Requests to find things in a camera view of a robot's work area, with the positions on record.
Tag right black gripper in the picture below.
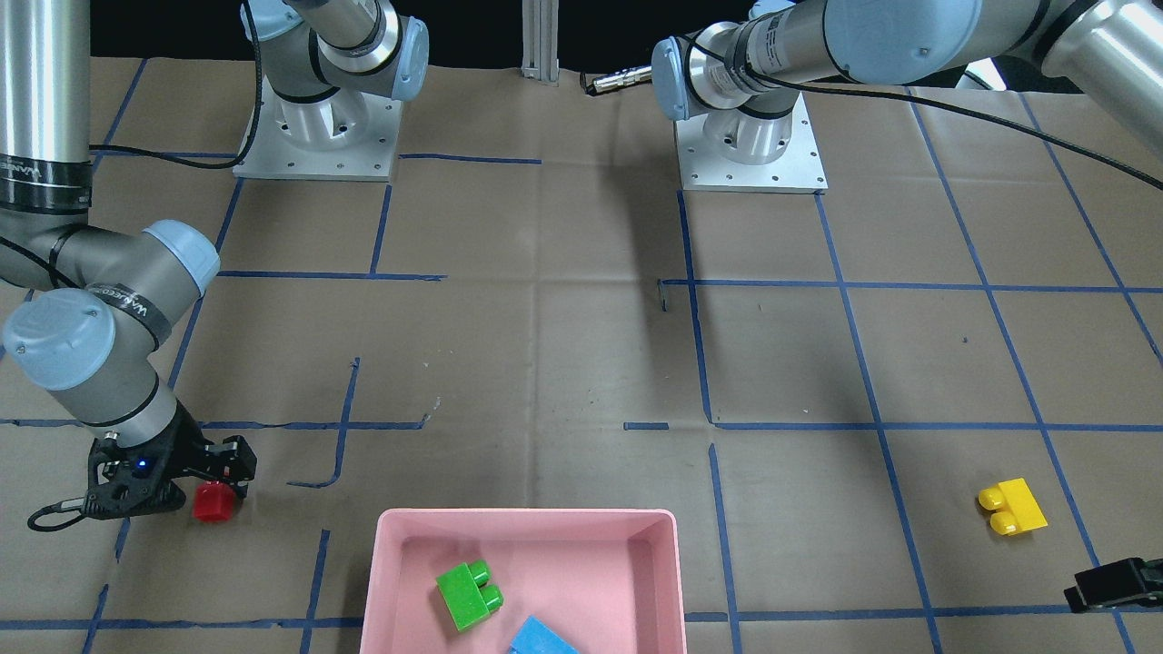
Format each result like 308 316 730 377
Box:
136 401 257 500

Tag red toy block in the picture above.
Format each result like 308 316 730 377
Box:
192 481 238 524

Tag yellow toy block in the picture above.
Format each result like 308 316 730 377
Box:
977 479 1049 536

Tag green toy block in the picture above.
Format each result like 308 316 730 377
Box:
435 559 505 633

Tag blue toy block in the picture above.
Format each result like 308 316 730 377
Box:
508 616 578 654

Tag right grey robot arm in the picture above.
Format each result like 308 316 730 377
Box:
3 1 431 516

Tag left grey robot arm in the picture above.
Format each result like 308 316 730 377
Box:
652 1 1160 619

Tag pink plastic box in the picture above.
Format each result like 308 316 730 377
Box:
361 509 687 653

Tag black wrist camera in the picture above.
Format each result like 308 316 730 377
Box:
80 435 186 519

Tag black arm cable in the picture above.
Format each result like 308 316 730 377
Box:
0 145 237 533

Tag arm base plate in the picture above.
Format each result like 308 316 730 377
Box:
233 80 404 183
675 92 830 194

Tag black corrugated cable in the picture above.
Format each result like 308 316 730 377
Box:
709 45 1163 193

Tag aluminium frame post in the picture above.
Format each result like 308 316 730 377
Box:
520 0 561 86

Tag metal cable connector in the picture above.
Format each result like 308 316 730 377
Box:
579 64 652 98

